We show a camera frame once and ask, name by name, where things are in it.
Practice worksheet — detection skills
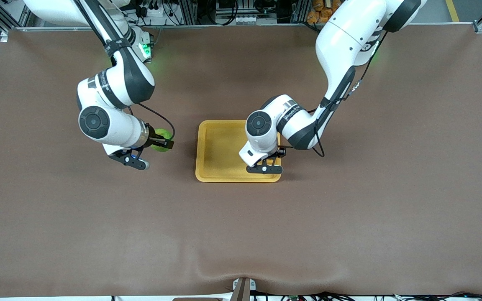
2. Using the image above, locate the metal table clamp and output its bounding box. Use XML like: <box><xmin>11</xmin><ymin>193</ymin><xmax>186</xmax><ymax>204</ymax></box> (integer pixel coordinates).
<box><xmin>231</xmin><ymin>277</ymin><xmax>257</xmax><ymax>301</ymax></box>

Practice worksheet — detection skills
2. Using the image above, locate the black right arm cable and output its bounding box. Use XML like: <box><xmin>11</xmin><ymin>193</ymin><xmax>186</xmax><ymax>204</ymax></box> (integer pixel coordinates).
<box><xmin>138</xmin><ymin>103</ymin><xmax>176</xmax><ymax>143</ymax></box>

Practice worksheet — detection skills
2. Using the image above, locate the green apple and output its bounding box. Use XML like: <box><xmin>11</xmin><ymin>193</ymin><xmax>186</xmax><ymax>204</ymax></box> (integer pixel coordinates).
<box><xmin>151</xmin><ymin>128</ymin><xmax>173</xmax><ymax>152</ymax></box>

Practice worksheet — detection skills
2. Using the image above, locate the silver table edge rail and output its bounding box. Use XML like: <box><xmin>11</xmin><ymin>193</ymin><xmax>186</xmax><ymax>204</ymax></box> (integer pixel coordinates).
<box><xmin>9</xmin><ymin>23</ymin><xmax>482</xmax><ymax>32</ymax></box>

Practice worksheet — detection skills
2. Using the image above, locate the yellow plastic tray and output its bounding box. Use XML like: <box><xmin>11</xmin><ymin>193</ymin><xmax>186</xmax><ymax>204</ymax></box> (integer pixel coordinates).
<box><xmin>195</xmin><ymin>120</ymin><xmax>282</xmax><ymax>183</ymax></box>

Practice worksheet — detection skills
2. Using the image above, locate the brown table cloth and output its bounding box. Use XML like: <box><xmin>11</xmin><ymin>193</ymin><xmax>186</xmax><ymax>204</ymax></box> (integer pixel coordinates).
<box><xmin>0</xmin><ymin>23</ymin><xmax>482</xmax><ymax>298</ymax></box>

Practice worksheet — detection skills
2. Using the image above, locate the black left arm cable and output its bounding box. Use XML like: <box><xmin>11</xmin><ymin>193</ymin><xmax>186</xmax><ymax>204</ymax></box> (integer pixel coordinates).
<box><xmin>285</xmin><ymin>107</ymin><xmax>325</xmax><ymax>158</ymax></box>

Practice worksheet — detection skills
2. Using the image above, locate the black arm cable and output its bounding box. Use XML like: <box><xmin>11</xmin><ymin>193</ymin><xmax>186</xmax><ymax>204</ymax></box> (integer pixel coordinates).
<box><xmin>285</xmin><ymin>107</ymin><xmax>325</xmax><ymax>158</ymax></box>
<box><xmin>138</xmin><ymin>103</ymin><xmax>176</xmax><ymax>143</ymax></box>

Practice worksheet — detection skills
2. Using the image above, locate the white power strip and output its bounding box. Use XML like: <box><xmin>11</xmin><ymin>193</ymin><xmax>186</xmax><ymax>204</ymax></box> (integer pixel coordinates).
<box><xmin>138</xmin><ymin>3</ymin><xmax>163</xmax><ymax>18</ymax></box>

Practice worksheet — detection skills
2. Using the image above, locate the background electronics unit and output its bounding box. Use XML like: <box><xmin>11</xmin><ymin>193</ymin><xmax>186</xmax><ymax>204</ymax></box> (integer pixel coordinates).
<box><xmin>215</xmin><ymin>0</ymin><xmax>264</xmax><ymax>26</ymax></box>

